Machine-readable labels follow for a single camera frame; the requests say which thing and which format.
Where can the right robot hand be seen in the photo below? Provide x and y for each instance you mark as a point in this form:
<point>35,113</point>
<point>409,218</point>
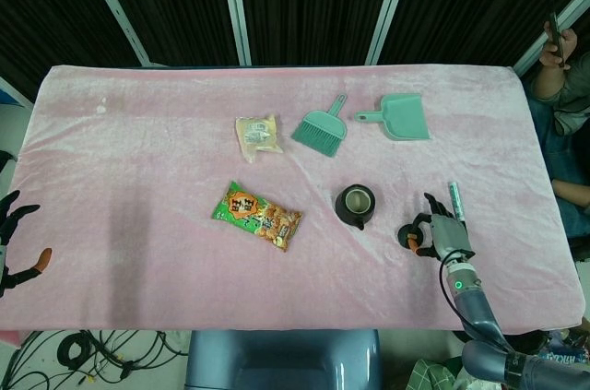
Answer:
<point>446,228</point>

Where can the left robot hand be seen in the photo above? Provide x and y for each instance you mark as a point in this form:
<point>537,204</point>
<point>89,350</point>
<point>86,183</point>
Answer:
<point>13,224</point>

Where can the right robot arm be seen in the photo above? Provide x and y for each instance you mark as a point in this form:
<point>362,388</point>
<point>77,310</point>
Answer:
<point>479,311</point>

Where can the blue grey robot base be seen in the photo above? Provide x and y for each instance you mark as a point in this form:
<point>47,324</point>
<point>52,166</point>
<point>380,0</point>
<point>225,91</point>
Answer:
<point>283,359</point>

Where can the black teapot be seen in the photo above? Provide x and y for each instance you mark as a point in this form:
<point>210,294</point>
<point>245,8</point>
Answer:
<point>355,204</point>

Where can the teal hand brush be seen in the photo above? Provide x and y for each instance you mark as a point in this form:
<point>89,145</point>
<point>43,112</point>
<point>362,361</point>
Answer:
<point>320,128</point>

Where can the white marker pen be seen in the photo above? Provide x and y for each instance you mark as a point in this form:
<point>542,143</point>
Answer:
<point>456,203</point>

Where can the teal dustpan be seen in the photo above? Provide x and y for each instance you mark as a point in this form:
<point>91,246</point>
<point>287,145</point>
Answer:
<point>400,116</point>

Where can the green checkered cloth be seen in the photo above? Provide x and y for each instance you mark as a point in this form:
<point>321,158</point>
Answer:
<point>431,375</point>

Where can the pink velvet table cloth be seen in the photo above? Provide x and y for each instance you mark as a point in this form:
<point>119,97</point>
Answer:
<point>276,205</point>

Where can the colourful printed package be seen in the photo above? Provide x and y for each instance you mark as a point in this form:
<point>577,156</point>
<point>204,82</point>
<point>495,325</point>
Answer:
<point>564,353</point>

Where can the person in grey shirt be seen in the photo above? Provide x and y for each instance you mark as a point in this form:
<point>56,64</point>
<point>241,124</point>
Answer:
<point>562,99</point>

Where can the green orange snack bag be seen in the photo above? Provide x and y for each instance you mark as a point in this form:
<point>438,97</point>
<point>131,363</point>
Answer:
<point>256,216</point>

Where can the clear wrapped pastry packet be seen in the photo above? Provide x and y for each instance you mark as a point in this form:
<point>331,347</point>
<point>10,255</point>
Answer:
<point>258,138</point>

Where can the black smartphone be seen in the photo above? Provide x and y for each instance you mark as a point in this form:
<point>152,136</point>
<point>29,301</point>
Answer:
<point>556,37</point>

